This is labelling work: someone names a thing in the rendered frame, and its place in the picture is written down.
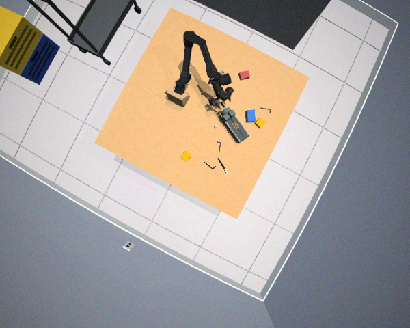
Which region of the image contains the red flat block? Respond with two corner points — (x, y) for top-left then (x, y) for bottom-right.
(239, 71), (250, 80)

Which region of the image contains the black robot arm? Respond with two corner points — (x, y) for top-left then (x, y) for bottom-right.
(174, 31), (232, 101)

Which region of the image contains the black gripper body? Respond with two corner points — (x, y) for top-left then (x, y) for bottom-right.
(209, 86), (234, 106)

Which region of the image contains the blue rectangular block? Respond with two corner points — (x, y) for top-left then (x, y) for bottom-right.
(246, 109), (256, 123)

